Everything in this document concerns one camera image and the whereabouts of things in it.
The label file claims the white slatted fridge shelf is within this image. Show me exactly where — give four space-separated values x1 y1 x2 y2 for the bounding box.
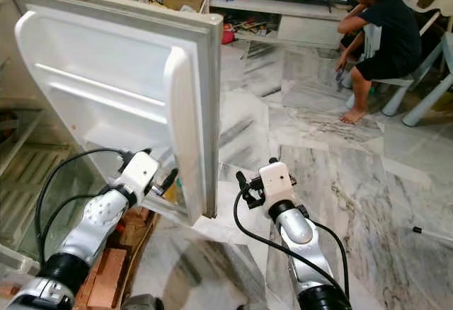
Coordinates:
0 144 73 219

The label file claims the clear glass fridge shelf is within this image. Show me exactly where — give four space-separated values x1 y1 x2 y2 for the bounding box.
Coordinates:
0 110 107 263

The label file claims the white fridge door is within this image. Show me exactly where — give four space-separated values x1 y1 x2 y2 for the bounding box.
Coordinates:
7 0 224 227

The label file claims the white fridge body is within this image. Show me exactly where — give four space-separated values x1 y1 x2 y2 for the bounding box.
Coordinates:
0 0 114 282

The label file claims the red brick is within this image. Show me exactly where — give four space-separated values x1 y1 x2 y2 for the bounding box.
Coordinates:
119 207 151 248
86 248 130 309

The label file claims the grey robot foot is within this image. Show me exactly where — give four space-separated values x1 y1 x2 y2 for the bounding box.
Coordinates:
120 294 165 310

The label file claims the small red toy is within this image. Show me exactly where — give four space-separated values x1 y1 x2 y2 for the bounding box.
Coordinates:
222 23 236 46

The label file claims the white television cabinet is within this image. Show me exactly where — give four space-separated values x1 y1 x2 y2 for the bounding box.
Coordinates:
209 0 362 50

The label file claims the white plastic child chair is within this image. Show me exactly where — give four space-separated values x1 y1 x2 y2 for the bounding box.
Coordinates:
345 20 453 128

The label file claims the child in black clothes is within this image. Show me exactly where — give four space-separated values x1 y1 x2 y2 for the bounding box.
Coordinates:
336 0 424 124

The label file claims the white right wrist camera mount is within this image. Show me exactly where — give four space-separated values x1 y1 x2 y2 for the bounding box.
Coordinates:
258 160 297 208

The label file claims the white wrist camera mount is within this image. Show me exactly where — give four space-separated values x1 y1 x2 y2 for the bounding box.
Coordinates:
258 160 297 208
119 150 161 197

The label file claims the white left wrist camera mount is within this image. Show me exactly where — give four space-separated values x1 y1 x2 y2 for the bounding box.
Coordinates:
119 150 161 197

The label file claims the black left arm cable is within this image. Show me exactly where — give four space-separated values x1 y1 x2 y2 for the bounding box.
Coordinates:
35 147 135 261

